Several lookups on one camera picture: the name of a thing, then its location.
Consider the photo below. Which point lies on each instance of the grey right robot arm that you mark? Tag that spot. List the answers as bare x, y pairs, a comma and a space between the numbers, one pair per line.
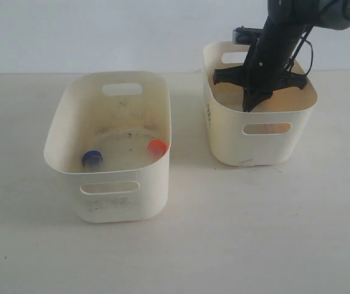
334, 15

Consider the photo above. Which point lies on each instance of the cream plastic bin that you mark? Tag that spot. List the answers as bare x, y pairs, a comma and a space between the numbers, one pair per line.
267, 135
118, 114

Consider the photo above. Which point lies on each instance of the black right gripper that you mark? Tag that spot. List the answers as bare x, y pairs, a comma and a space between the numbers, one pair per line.
264, 69

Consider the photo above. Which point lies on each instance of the orange-capped tube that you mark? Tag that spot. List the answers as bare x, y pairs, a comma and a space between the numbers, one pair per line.
156, 149

